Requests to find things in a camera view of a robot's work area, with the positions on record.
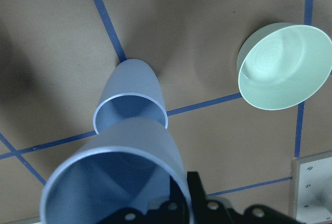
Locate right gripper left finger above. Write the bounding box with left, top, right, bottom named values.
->
left=170, top=176, right=187, bottom=206

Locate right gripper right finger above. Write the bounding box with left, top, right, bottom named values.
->
left=187, top=171, right=206, bottom=206

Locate blue cup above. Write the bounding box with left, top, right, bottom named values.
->
left=39, top=117, right=191, bottom=223
left=93, top=59, right=168, bottom=134

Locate green bowl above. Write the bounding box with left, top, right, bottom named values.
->
left=237, top=22, right=331, bottom=110

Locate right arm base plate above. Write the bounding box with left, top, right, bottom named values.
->
left=289, top=151, right=331, bottom=223

